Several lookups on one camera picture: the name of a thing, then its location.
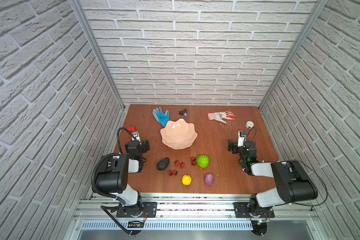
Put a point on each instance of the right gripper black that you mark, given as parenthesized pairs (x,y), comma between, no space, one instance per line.
(235,147)

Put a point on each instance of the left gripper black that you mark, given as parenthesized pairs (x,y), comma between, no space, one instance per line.
(143,145)

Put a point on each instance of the dark fake avocado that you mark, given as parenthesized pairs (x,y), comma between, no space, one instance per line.
(163,164)

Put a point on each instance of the red cherry pair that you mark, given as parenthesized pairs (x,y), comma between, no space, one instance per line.
(179,164)
(193,161)
(172,173)

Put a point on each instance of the green bumpy fake fruit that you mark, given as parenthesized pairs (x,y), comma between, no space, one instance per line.
(203,161)

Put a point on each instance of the purple fake cabbage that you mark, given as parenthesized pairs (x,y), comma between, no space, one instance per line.
(209,179)

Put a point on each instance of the yellow fake pear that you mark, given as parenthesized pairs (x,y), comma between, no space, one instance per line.
(186,180)

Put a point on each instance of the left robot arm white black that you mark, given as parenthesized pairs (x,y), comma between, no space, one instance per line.
(110,177)

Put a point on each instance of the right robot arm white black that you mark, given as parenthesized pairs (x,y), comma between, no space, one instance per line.
(292,182)

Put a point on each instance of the pink wavy fruit bowl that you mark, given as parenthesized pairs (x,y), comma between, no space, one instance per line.
(178,135)

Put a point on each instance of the red pipe wrench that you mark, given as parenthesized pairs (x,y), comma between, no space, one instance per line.
(131,129)

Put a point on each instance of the white tape roll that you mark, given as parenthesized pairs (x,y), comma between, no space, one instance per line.
(249,124)

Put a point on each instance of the blue work glove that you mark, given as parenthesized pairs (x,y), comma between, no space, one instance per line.
(161,117)

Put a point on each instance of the white red work glove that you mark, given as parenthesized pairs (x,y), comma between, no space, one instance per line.
(222,116)

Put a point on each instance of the black small relay part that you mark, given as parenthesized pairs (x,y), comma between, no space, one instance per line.
(183,113)

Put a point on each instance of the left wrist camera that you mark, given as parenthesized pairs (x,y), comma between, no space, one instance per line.
(136,136)

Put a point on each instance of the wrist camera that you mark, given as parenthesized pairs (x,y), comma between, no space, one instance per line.
(242,137)
(136,136)

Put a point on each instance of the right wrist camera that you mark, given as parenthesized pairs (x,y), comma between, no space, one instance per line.
(242,137)

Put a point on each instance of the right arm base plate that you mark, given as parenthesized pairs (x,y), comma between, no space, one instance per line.
(248,210)

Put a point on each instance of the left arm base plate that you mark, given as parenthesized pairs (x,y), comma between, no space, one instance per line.
(138,210)

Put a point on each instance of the aluminium frame rail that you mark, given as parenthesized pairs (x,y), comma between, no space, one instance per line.
(184,212)

